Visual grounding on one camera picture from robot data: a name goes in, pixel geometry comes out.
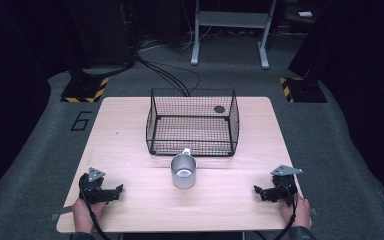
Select white metal desk frame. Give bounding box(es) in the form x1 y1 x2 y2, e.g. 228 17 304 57
190 0 278 70

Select silver metal cup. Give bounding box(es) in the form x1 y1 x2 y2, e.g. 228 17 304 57
169 147 198 190

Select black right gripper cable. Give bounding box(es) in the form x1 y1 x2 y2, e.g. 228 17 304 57
270 181 298 240

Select person's right hand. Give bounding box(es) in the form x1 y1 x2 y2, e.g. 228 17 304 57
279 192 313 231

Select person's left hand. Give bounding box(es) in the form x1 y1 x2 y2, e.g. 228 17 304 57
72 197 108 234

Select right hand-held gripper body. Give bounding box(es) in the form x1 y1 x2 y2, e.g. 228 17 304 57
269 164 304 205

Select black wire basket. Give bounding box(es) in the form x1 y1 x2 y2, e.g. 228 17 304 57
145 87 241 157

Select black floor cables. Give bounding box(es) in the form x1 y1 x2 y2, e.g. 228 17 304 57
135 54 202 98

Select black stand base yellow stripes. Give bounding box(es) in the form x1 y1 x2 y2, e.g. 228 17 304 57
279 76 328 104
60 75 110 104

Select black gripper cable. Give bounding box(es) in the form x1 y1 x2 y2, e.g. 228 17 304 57
270 181 298 240
78 173 114 240

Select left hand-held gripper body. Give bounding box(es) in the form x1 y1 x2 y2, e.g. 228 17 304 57
78 166 112 205

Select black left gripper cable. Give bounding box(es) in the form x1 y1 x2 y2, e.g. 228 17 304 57
78 173 114 240

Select dark cabinet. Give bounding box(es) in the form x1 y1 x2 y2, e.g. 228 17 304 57
62 0 138 69

